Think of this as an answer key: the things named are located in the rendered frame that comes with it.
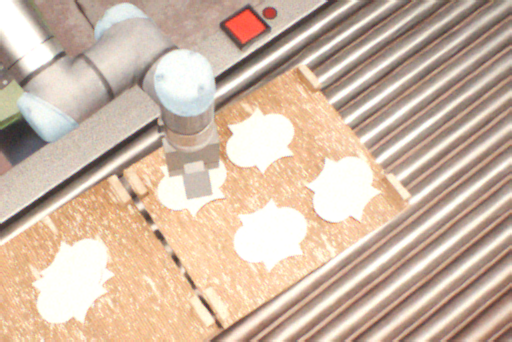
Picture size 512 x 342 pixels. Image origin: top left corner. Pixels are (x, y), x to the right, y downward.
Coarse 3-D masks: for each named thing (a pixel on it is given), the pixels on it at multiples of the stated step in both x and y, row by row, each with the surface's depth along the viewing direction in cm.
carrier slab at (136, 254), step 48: (96, 192) 118; (48, 240) 115; (96, 240) 115; (144, 240) 115; (0, 288) 113; (144, 288) 112; (0, 336) 111; (48, 336) 110; (96, 336) 110; (144, 336) 109; (192, 336) 109
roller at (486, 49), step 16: (496, 32) 126; (480, 48) 125; (496, 48) 125; (464, 64) 124; (480, 64) 125; (432, 80) 124; (448, 80) 123; (416, 96) 122; (432, 96) 123; (384, 112) 123; (400, 112) 121; (416, 112) 123; (368, 128) 121; (384, 128) 121; (368, 144) 121
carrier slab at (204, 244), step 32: (256, 96) 122; (288, 96) 122; (320, 96) 122; (224, 128) 121; (320, 128) 120; (160, 160) 119; (224, 160) 119; (288, 160) 118; (320, 160) 118; (224, 192) 117; (256, 192) 116; (288, 192) 116; (384, 192) 115; (160, 224) 115; (192, 224) 115; (224, 224) 115; (320, 224) 114; (352, 224) 114; (384, 224) 114; (192, 256) 113; (224, 256) 113; (320, 256) 112; (224, 288) 111; (256, 288) 111; (224, 320) 109
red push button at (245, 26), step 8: (240, 16) 129; (248, 16) 129; (232, 24) 128; (240, 24) 128; (248, 24) 128; (256, 24) 128; (232, 32) 128; (240, 32) 128; (248, 32) 127; (256, 32) 127; (240, 40) 127; (248, 40) 127
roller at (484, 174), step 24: (480, 168) 119; (504, 168) 117; (456, 192) 116; (480, 192) 116; (432, 216) 115; (408, 240) 114; (360, 264) 114; (384, 264) 113; (336, 288) 112; (360, 288) 112; (312, 312) 111; (264, 336) 111; (288, 336) 110
